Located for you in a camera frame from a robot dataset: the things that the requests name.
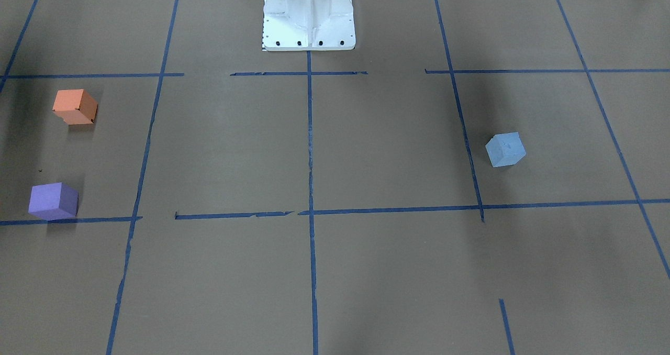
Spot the purple foam block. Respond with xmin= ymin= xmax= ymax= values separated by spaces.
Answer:
xmin=27 ymin=182 xmax=79 ymax=221

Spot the light blue foam block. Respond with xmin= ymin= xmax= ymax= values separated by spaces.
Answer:
xmin=485 ymin=131 xmax=527 ymax=168

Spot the orange foam block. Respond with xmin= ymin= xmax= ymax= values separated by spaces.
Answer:
xmin=52 ymin=88 xmax=98 ymax=125

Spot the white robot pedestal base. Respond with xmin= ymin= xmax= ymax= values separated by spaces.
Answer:
xmin=262 ymin=0 xmax=356 ymax=52

